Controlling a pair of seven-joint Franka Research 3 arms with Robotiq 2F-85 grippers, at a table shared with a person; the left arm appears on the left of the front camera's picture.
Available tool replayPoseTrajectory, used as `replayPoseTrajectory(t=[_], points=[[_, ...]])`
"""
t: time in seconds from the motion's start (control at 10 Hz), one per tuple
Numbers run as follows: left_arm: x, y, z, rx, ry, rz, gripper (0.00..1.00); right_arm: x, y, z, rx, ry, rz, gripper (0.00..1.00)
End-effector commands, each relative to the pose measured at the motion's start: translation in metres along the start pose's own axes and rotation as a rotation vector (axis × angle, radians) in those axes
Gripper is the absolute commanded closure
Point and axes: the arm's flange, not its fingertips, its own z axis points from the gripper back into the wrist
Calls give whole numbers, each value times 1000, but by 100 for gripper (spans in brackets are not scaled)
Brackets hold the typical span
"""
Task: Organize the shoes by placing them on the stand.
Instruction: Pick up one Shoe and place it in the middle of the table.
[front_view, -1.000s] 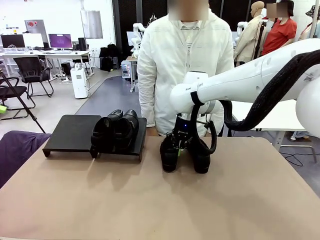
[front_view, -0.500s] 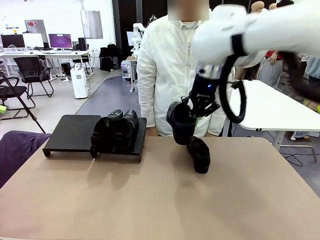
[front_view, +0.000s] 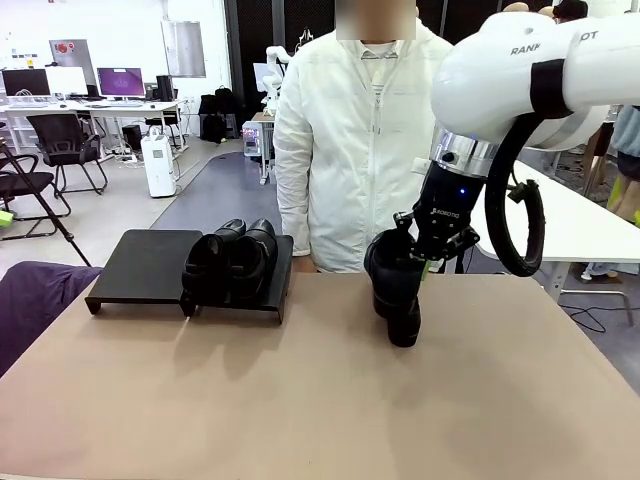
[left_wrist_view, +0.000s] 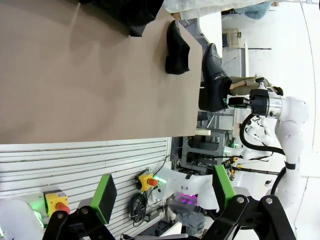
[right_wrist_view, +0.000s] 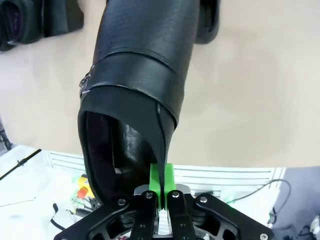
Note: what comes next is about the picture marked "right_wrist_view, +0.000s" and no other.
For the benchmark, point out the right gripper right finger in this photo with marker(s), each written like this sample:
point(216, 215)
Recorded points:
point(180, 215)

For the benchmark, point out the yellow emergency stop button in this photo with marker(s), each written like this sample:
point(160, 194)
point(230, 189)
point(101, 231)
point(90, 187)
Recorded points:
point(82, 192)

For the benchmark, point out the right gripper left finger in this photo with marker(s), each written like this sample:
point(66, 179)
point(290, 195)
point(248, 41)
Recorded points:
point(142, 215)

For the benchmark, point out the white robot base platform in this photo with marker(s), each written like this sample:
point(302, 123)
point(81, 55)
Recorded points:
point(37, 195)

